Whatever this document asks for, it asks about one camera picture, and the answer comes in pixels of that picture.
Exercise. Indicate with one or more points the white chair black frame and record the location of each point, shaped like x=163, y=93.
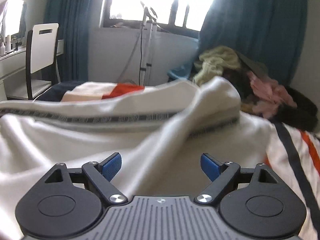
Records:
x=41, y=52

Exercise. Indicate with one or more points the white dresser desk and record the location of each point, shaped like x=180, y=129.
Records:
x=13, y=82

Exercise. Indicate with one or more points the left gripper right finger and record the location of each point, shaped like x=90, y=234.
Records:
x=222, y=177

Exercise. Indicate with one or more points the right teal curtain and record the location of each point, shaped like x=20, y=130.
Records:
x=267, y=31

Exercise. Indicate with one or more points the white garment steamer stand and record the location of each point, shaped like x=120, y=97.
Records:
x=148, y=33

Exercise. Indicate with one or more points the teal curtain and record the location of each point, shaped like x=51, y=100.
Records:
x=267, y=31
x=77, y=20

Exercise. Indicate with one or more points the lit vanity mirror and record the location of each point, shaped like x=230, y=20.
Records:
x=11, y=13

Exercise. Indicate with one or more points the white sweatpants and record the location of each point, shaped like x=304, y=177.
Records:
x=37, y=135

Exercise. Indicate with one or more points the left teal curtain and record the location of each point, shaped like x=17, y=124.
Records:
x=77, y=20

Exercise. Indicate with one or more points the dark armchair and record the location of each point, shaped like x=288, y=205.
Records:
x=303, y=117

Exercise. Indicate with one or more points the striped bed blanket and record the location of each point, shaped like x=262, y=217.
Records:
x=295, y=154

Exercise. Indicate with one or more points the pink garment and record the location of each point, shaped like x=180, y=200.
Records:
x=271, y=95

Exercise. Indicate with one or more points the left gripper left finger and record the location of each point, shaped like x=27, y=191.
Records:
x=99, y=176

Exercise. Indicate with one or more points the window with dark frame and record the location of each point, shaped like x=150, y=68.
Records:
x=187, y=14

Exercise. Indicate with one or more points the olive green garment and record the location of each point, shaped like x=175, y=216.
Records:
x=259, y=69

